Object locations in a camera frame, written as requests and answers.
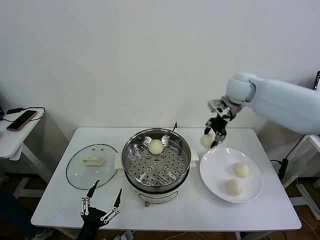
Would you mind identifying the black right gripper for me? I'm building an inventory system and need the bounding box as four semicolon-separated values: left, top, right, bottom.
203;114;230;149

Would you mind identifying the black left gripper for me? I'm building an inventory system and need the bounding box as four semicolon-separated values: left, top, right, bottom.
79;179;123;240

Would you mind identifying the white steamed baozi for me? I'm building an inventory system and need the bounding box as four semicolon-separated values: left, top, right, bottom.
225;178;244;196
232;162;252;179
200;134;216;149
148;138;165;155

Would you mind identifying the glass lid with cream handle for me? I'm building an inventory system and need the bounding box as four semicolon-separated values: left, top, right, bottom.
65;143;119;191

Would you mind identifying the stainless steel steamer pot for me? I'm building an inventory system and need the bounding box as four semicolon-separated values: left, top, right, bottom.
114;144;200;208

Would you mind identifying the stainless steel steamer basket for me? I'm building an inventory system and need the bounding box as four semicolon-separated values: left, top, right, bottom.
121;128;192;189

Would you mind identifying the white round plate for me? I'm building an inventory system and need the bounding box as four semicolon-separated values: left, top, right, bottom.
199;147;264;204

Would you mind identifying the white power strip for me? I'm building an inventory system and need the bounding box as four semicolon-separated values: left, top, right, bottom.
113;230;135;240

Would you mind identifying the white sneaker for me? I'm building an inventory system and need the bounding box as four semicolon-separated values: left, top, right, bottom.
27;227;55;240

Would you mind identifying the white laptop side table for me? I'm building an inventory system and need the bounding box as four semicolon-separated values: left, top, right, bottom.
283;133;320;218

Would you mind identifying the dark blue trouser leg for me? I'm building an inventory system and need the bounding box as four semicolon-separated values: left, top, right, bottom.
0;187;35;240

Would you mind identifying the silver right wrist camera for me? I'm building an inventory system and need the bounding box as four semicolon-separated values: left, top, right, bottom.
206;98;226;112

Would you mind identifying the black power adapter with cable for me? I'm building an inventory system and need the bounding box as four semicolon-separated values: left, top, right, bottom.
269;134;311;181

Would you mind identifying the thin black charging cable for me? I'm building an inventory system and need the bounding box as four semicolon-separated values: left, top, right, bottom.
0;106;46;124

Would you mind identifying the smartphone with gold frame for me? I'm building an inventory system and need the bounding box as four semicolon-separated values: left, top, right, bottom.
6;110;38;133

